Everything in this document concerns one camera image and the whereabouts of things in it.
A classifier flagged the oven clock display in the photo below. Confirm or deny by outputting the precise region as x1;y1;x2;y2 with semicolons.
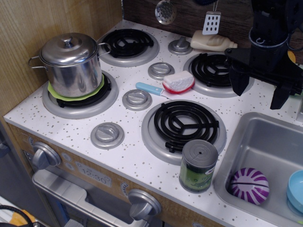
75;161;112;187

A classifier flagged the front right black burner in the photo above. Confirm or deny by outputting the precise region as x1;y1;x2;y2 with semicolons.
153;100;220;153

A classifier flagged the front left black burner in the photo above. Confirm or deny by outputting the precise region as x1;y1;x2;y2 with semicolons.
56;74;111;108

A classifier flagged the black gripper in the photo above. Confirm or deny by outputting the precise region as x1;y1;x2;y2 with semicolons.
225;0;303;110

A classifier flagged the black cable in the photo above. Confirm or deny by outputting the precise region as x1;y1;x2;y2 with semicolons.
0;205;36;224

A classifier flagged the yellow toy corn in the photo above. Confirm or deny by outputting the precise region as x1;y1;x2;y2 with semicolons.
287;50;296;63

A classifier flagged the green round mat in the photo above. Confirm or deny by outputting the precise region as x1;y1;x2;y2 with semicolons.
47;74;105;101

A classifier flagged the green toy can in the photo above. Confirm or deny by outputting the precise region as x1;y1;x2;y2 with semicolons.
179;140;218;193

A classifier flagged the right oven dial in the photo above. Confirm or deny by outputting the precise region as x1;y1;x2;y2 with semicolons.
128;189;162;221

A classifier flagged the grey sink basin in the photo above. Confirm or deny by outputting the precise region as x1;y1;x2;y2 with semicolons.
214;113;303;227

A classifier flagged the back left black burner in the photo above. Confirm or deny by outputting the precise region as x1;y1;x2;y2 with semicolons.
102;29;154;58

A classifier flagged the grey stovetop knob middle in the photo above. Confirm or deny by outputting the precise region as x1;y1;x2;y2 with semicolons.
122;89;152;111

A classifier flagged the back right black burner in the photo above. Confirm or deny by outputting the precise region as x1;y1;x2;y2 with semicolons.
189;53;232;87

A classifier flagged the black burner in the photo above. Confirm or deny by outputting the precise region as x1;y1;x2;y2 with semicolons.
56;74;111;108
189;53;232;87
102;29;154;58
153;100;220;153

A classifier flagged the grey stovetop knob front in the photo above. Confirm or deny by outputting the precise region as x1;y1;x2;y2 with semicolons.
90;122;125;149

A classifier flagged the cream toy bottle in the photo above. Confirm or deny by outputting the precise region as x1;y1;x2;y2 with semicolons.
190;30;238;52

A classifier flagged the left oven dial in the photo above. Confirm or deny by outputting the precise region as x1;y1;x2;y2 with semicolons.
32;142;62;170

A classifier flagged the grey stovetop knob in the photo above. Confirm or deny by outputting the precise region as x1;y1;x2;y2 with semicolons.
122;89;152;111
168;36;193;55
148;62;175;80
90;122;125;149

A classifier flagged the steel pot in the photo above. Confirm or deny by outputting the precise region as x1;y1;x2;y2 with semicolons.
28;43;111;97

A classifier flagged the metal skimmer spoon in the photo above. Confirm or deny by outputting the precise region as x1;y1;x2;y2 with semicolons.
155;0;177;25

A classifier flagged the grey oven door handle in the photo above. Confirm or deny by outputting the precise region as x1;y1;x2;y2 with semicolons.
32;170;149;227

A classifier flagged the oven dial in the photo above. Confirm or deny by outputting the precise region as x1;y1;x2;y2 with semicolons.
32;142;62;170
128;189;162;221

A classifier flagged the yellow object on floor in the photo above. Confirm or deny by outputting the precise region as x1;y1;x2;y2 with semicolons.
9;210;36;226

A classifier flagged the grey stovetop knob back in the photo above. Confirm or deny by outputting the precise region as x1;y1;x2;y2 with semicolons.
168;36;193;55

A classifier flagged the grey stovetop knob upper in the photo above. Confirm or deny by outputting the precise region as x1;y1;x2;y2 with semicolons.
148;62;175;80

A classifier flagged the purple white striped ball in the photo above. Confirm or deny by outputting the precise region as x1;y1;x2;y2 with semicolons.
229;167;270;205

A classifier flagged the white slotted spatula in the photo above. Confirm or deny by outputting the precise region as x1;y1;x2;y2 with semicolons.
202;0;221;35

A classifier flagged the steel pot lid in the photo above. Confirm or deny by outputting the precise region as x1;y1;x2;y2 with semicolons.
40;33;98;66

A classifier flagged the light blue bowl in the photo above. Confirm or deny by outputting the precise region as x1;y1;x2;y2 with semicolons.
286;170;303;213

